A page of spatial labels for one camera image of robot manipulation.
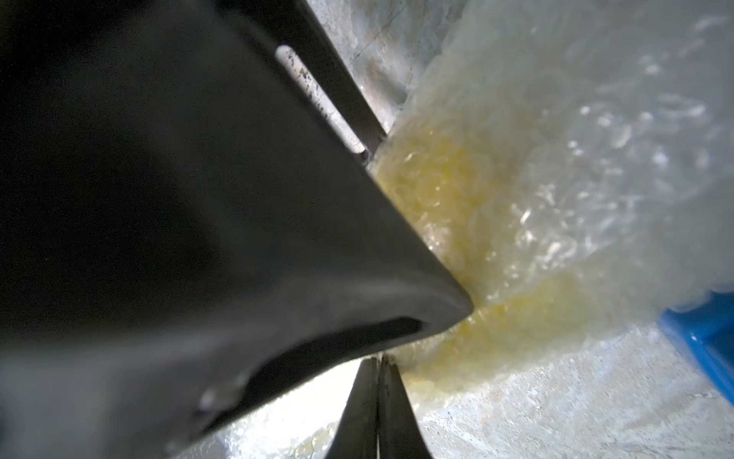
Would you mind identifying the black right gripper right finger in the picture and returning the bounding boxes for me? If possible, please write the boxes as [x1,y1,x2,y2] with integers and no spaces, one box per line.
[378,357,433,459]

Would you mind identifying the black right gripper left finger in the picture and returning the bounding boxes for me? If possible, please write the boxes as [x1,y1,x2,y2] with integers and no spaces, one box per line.
[325,358,380,459]

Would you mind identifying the blue tape dispenser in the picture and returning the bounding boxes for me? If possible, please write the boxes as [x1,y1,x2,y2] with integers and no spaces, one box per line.
[659,293,733,405]

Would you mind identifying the yellow plastic wine glass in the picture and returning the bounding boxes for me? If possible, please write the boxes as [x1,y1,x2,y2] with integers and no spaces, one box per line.
[370,132,628,401]

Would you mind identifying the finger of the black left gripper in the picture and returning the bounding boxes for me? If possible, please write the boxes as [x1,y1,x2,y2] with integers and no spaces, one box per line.
[1,1,472,458]
[229,0,386,166]

